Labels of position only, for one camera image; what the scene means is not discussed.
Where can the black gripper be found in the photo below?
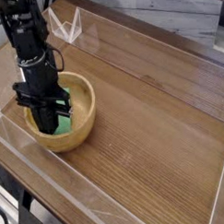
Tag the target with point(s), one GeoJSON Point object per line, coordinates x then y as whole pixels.
{"type": "Point", "coordinates": [40, 91]}

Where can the green rectangular block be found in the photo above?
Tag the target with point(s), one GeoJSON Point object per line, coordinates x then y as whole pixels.
{"type": "Point", "coordinates": [64, 125]}

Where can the brown wooden bowl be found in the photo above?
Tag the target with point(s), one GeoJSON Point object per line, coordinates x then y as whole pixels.
{"type": "Point", "coordinates": [83, 100]}

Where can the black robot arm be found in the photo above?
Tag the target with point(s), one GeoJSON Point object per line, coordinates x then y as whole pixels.
{"type": "Point", "coordinates": [27, 32]}

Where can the clear acrylic corner bracket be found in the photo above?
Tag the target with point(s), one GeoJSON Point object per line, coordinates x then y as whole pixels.
{"type": "Point", "coordinates": [67, 31]}

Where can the clear acrylic tray wall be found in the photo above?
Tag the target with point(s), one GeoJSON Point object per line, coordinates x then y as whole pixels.
{"type": "Point", "coordinates": [155, 154]}

